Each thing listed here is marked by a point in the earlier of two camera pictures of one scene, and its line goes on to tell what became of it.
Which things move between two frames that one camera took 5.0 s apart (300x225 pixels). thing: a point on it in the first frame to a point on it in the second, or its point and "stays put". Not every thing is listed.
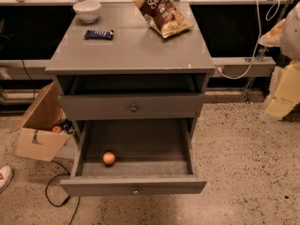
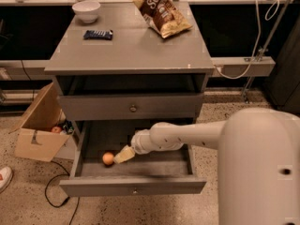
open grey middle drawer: [153, 157] stays put
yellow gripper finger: [287, 94] to [126, 154]
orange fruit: [109, 157] stays put
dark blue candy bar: [99, 35] stays put
